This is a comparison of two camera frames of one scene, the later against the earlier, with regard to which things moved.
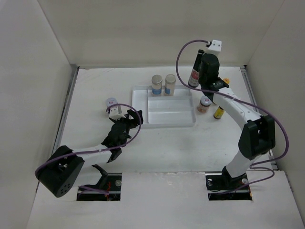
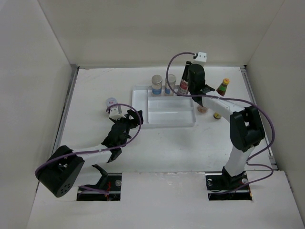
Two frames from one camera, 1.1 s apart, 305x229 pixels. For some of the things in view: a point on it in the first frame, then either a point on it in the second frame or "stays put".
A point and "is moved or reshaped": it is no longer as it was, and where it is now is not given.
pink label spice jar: (170, 85) stays put
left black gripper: (134, 115) stays put
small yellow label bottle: (218, 113) stays put
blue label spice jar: (157, 84) stays put
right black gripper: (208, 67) → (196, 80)
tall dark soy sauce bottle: (193, 80) is moved or reshaped
